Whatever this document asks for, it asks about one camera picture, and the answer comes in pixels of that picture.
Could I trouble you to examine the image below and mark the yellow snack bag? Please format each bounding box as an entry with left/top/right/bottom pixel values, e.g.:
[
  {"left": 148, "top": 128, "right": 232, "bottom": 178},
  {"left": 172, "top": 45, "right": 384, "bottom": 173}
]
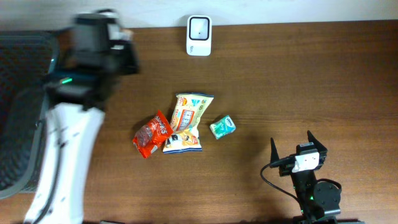
[{"left": 162, "top": 93, "right": 214, "bottom": 154}]

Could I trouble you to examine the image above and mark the grey plastic mesh basket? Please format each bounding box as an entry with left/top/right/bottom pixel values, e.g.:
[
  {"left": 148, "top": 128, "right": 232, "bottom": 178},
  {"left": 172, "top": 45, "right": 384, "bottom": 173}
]
[{"left": 1, "top": 32, "right": 60, "bottom": 199}]

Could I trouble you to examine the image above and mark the green tissue pack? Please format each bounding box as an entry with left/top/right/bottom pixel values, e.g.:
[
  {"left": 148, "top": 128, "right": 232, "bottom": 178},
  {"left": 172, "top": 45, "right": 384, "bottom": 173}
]
[{"left": 210, "top": 115, "right": 236, "bottom": 139}]

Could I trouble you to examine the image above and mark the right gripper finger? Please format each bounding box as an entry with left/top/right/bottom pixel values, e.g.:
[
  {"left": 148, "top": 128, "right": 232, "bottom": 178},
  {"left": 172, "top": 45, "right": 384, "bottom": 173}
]
[
  {"left": 270, "top": 138, "right": 279, "bottom": 164},
  {"left": 307, "top": 130, "right": 327, "bottom": 152}
]

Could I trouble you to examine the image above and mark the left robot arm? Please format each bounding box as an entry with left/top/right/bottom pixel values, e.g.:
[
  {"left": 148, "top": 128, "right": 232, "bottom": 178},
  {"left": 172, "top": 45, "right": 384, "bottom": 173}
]
[{"left": 24, "top": 9, "right": 139, "bottom": 223}]

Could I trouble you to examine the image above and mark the white barcode scanner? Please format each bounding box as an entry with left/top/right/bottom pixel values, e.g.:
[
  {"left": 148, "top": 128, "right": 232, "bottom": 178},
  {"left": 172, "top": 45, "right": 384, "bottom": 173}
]
[{"left": 186, "top": 15, "right": 213, "bottom": 57}]

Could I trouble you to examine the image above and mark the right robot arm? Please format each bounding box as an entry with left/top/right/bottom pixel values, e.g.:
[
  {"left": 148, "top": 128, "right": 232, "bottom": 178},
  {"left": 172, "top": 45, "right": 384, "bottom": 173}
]
[{"left": 269, "top": 131, "right": 342, "bottom": 223}]

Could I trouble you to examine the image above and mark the red snack bag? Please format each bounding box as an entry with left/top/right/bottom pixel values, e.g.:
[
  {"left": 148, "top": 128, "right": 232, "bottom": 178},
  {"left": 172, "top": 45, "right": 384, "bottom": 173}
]
[{"left": 132, "top": 110, "right": 174, "bottom": 159}]

